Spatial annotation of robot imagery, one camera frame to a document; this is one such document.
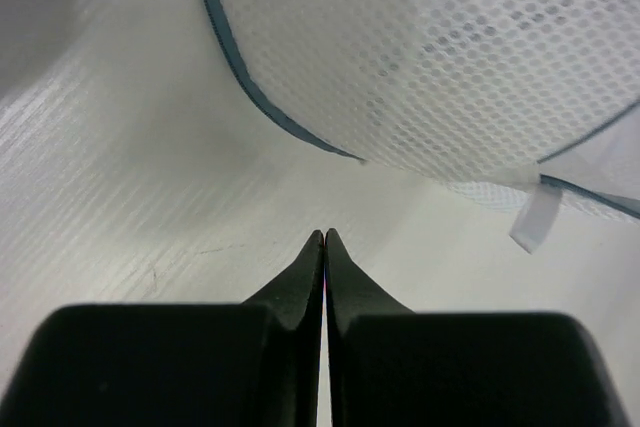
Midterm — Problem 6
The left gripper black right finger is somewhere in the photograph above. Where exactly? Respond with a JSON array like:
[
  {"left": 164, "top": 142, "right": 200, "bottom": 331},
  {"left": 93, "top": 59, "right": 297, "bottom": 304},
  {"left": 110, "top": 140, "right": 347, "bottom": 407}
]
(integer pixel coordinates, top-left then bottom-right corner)
[{"left": 324, "top": 230, "right": 629, "bottom": 426}]

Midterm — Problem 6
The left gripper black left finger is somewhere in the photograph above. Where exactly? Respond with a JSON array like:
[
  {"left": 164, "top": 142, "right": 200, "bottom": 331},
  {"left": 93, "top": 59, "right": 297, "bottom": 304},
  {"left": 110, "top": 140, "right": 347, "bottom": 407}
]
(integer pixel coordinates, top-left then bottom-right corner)
[{"left": 1, "top": 232, "right": 324, "bottom": 426}]

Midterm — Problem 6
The white mesh bag blue zipper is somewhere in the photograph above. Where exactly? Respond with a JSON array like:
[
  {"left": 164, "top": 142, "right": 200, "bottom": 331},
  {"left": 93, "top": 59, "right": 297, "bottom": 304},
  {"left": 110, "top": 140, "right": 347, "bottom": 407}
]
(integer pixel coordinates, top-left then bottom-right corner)
[{"left": 203, "top": 0, "right": 639, "bottom": 251}]

